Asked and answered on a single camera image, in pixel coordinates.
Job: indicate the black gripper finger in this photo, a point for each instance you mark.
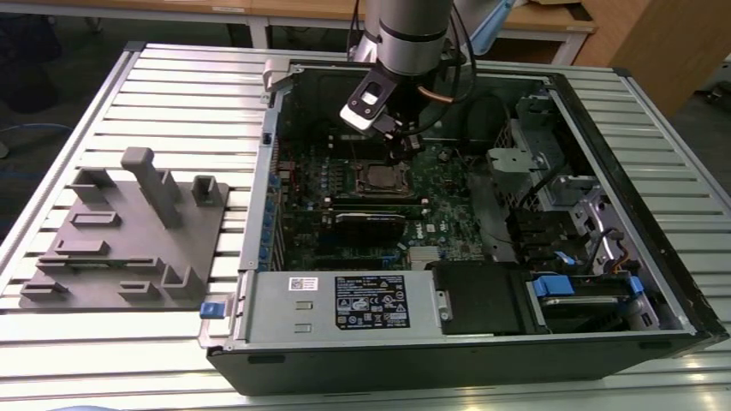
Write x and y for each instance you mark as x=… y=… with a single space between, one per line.
x=397 y=152
x=415 y=147

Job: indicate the CPU with silver top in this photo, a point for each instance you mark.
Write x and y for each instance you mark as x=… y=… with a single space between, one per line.
x=383 y=176

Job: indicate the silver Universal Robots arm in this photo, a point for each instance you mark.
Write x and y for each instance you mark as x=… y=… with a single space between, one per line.
x=411 y=38

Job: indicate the black RAM slot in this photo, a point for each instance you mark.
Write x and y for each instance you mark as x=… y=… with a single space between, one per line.
x=377 y=207

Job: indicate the metal drive cage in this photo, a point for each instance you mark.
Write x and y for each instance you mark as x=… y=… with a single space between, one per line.
x=514 y=162

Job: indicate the green motherboard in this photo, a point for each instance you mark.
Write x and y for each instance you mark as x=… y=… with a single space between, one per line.
x=451 y=222

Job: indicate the black graphics card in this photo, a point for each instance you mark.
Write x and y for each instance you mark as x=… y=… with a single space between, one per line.
x=369 y=229

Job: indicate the silver finned chipset heatsink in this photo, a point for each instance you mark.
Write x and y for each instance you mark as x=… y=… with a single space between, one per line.
x=426 y=254

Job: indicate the hard disk in blue carrier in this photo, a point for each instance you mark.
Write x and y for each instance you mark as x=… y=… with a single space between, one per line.
x=554 y=284

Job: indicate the silver power supply unit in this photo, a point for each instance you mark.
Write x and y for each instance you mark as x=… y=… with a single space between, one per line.
x=274 y=317

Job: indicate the wooden cabinet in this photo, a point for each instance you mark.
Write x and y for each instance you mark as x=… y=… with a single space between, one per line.
x=657 y=43

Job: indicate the grey plastic parts rack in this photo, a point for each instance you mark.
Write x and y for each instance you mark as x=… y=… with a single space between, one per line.
x=143 y=240

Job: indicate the blue case latch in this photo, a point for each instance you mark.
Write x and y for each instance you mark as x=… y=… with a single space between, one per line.
x=213 y=310

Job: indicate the black open PC case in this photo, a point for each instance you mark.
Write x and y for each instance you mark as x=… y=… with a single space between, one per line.
x=399 y=372

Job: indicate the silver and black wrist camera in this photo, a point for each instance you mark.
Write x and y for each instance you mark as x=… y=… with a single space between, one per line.
x=357 y=119

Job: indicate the black plastic bracket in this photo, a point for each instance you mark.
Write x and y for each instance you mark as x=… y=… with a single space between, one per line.
x=537 y=231

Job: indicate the wooden desk white frame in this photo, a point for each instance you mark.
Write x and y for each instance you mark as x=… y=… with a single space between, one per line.
x=542 y=25
x=114 y=4

